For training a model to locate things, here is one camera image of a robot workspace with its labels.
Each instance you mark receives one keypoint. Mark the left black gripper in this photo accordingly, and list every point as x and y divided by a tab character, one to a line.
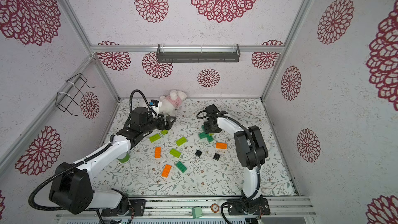
168	125

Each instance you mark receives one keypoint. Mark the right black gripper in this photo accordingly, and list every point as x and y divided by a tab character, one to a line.
210	127

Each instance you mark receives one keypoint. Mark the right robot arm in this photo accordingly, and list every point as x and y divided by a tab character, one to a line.
250	147

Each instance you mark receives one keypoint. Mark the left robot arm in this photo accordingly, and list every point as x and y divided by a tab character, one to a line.
71	187

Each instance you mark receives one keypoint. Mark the orange lego brick right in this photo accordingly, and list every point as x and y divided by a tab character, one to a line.
220	145

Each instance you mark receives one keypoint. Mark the orange lego brick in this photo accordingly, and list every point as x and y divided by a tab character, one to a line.
157	153
220	145
166	171

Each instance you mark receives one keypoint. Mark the orange lego brick left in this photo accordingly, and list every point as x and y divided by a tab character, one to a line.
157	153

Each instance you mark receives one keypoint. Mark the black lego block left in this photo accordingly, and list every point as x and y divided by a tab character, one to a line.
198	153

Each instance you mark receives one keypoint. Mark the black lego block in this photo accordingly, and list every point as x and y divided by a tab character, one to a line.
216	157
198	153

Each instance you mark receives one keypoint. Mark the black lego block right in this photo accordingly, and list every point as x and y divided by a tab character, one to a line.
216	157

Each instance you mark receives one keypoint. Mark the dark green lego brick bottom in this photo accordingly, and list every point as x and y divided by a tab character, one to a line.
181	167

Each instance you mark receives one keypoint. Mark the orange lego brick bottom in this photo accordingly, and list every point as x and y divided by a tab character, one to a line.
166	171

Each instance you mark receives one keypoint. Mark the white plush toy pink shirt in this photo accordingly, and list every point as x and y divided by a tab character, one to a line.
170	103

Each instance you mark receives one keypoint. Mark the green tape roll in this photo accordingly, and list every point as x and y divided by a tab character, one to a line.
124	157

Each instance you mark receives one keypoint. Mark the round orange sticker disc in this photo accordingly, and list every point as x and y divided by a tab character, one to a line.
215	208

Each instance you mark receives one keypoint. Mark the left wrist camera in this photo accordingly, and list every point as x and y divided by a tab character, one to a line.
154	103

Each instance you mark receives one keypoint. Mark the dark wall shelf rack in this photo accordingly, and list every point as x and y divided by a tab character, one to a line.
204	55

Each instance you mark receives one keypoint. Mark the green box on rail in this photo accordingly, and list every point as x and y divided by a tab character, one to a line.
197	212

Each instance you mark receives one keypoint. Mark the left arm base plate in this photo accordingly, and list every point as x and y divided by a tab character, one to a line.
133	207

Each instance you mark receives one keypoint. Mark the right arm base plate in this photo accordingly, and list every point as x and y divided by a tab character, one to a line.
258	206

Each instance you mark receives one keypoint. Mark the black wire wall basket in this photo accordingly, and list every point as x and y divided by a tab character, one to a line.
69	96

